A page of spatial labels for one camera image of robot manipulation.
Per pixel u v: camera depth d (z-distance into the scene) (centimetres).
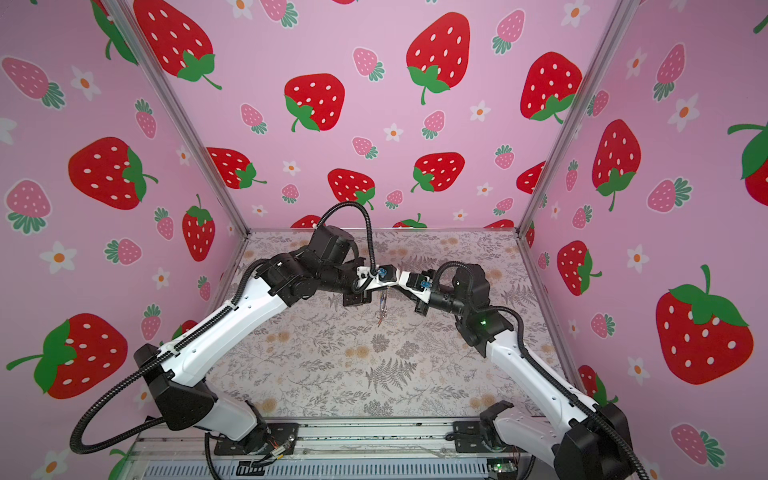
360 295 60
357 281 58
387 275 56
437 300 62
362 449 73
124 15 68
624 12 68
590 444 38
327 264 53
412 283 57
